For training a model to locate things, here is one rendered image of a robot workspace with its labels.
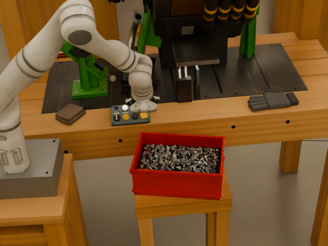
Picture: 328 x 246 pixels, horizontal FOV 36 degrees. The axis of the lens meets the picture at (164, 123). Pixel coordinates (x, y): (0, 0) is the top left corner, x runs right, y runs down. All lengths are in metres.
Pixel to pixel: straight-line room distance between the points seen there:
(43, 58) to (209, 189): 0.72
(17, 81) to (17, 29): 0.97
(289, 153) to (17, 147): 1.75
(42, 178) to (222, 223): 0.66
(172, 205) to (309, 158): 1.61
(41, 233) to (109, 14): 1.07
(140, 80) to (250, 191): 1.58
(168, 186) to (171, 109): 0.40
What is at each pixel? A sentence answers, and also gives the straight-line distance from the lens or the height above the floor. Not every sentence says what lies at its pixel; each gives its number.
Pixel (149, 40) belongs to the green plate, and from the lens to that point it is 2.06.
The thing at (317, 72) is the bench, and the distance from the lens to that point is 2.37.
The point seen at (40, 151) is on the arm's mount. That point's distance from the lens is 1.86.
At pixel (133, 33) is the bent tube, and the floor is 1.10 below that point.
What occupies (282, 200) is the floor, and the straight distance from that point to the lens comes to 2.97.
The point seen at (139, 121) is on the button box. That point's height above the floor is 0.91.
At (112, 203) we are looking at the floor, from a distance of 2.95.
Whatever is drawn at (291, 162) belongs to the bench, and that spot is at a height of 0.08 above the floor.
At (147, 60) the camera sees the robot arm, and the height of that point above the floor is 1.30.
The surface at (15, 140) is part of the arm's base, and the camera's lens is 1.72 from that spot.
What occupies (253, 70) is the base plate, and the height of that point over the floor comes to 0.90.
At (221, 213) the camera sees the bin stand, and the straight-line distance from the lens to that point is 1.86.
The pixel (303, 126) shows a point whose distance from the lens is 2.12.
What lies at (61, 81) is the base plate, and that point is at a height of 0.90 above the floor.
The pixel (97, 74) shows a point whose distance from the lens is 2.16.
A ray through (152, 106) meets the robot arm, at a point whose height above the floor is 1.11.
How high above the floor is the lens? 2.08
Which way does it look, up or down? 37 degrees down
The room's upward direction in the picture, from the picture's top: 3 degrees counter-clockwise
